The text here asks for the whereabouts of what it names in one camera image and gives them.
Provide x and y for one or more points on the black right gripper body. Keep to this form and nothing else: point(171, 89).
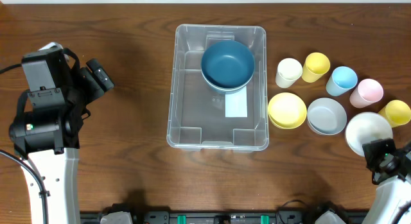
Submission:
point(371, 147)

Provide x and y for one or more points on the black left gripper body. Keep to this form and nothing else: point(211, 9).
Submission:
point(88, 79)

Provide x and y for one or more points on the white bowl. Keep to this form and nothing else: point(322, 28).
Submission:
point(364, 128)

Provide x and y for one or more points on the grey bowl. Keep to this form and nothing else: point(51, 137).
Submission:
point(326, 116)

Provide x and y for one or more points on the clear plastic storage bin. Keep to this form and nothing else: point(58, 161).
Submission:
point(196, 118)

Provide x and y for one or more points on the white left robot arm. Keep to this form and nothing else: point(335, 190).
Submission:
point(45, 130)

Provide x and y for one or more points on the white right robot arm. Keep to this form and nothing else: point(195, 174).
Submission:
point(391, 204)

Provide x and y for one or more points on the yellow cup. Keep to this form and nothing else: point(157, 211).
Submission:
point(396, 112)
point(315, 66)

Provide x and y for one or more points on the pink cup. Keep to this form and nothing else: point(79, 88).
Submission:
point(367, 92)

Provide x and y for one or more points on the light blue cup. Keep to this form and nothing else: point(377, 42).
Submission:
point(341, 80)

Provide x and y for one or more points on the yellow bowl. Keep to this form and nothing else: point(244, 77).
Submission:
point(286, 111)

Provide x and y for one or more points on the cream cup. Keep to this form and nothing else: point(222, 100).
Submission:
point(289, 70)

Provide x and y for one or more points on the white label in bin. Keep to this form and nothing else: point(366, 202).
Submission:
point(236, 104)

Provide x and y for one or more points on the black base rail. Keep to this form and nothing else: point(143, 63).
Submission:
point(164, 217)

